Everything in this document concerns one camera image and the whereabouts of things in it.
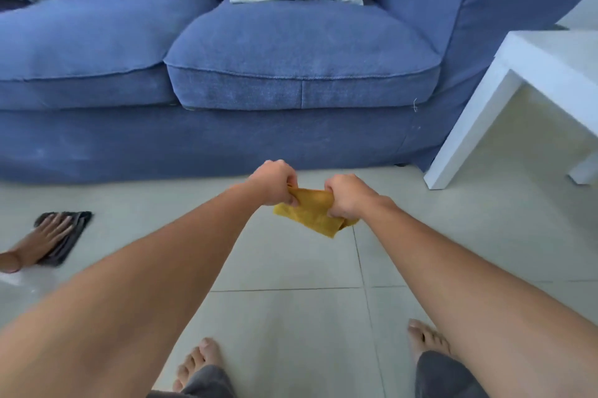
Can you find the grey right trouser leg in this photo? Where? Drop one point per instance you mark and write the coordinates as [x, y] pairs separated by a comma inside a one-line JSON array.
[[446, 376]]

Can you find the grey trouser leg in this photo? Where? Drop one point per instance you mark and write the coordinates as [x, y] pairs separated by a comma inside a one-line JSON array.
[[446, 376], [201, 386]]

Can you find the person's right foot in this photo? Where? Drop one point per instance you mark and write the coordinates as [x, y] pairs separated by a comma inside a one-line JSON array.
[[427, 337]]

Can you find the white side table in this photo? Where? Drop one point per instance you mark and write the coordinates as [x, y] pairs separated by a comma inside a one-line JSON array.
[[537, 70]]

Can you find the person's right forearm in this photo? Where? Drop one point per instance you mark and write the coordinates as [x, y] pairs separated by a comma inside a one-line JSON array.
[[467, 299]]

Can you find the person's left foot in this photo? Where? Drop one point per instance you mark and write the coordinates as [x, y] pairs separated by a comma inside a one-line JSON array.
[[201, 360]]

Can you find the yellow cloth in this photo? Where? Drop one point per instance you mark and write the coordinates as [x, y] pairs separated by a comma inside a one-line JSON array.
[[312, 213]]

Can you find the person's right hand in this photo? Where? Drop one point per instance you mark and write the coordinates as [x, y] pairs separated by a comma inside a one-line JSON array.
[[352, 197]]

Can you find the another person's forearm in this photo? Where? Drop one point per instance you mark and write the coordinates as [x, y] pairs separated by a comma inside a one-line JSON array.
[[8, 262]]

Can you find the person's left fingers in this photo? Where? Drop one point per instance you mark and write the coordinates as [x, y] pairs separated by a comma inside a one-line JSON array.
[[288, 180]]

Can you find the person's foot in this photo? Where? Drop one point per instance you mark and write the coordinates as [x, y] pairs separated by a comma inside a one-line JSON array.
[[427, 337], [201, 360]]

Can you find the blue fabric sofa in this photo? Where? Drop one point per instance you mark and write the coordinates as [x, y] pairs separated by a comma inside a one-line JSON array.
[[280, 140]]

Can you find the person's left forearm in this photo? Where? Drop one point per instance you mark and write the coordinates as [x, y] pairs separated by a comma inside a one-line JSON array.
[[140, 290]]

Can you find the person's right fingers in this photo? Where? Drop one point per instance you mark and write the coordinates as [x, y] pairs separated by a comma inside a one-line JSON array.
[[334, 200]]

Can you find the dark grey cloth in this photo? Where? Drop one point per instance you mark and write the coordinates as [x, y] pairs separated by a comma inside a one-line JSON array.
[[74, 229]]

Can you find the person's left hand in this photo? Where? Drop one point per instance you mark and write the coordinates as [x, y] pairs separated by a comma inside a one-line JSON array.
[[270, 183]]

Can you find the blue sofa seat cushion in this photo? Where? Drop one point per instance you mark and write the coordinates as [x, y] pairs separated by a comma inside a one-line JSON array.
[[88, 42], [299, 51]]

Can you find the grey left trouser leg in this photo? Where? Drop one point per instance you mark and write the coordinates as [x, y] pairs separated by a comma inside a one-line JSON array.
[[201, 386]]

